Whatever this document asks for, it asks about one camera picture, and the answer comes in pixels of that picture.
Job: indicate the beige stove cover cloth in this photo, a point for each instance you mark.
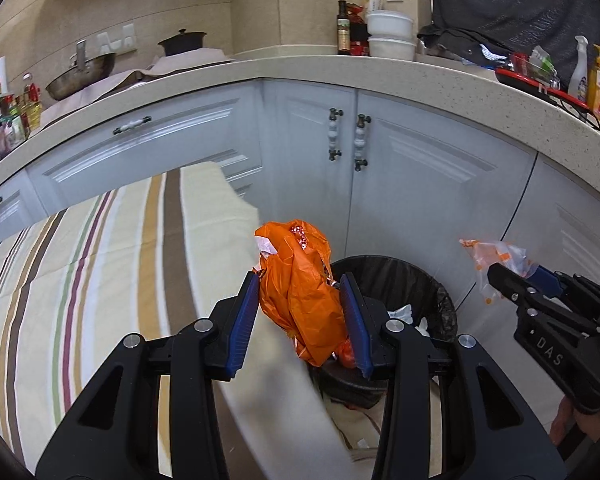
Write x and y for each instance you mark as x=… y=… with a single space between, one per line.
x=130 y=81

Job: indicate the black cooking pot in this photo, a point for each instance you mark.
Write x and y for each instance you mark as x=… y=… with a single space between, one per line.
x=182 y=44

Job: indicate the striped tablecloth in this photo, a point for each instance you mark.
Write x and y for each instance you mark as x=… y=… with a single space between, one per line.
x=105 y=260

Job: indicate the person's right hand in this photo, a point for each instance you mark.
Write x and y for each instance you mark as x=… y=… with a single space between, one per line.
x=565 y=417

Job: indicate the orange plastic bag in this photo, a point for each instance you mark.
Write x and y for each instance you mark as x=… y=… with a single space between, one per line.
x=300 y=300

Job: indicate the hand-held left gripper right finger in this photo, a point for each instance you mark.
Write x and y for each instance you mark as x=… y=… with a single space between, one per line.
x=355 y=330

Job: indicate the white kitchen cabinets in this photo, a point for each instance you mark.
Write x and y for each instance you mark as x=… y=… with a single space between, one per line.
x=430 y=170

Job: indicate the red tray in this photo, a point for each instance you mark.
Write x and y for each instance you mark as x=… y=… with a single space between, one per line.
x=520 y=79

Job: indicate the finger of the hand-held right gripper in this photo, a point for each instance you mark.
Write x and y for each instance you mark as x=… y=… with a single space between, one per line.
x=510 y=285
x=547 y=277

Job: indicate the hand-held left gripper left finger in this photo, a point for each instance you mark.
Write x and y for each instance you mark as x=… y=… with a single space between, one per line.
x=242 y=325

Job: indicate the red-brown packet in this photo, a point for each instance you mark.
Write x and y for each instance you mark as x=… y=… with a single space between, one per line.
x=360 y=32

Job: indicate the white wall hook panel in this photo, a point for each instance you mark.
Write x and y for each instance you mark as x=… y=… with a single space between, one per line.
x=117 y=39

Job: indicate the dark oil bottle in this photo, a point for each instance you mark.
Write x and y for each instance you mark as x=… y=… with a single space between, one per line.
x=344 y=30

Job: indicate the green and white packet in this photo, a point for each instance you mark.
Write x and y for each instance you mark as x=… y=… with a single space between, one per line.
x=545 y=65

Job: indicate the steel wok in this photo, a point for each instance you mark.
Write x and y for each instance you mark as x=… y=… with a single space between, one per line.
x=80 y=77

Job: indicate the cluster of condiment bottles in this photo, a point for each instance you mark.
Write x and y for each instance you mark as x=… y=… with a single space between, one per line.
x=7 y=125

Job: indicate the black lined waste bin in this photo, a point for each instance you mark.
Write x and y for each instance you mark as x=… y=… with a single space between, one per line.
x=422 y=295

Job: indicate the white spray bottle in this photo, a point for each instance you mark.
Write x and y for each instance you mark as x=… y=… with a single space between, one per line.
x=578 y=75

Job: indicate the clear bag with orange bits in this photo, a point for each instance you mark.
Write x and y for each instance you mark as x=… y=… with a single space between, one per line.
x=500 y=256

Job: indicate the white crumpled wrapper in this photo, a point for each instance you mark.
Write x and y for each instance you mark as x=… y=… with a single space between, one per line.
x=400 y=312

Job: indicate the white lidded bowl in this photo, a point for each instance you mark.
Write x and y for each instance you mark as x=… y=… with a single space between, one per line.
x=392 y=49
x=390 y=24

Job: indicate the black cloth bundle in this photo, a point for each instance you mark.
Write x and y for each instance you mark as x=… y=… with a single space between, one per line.
x=455 y=45

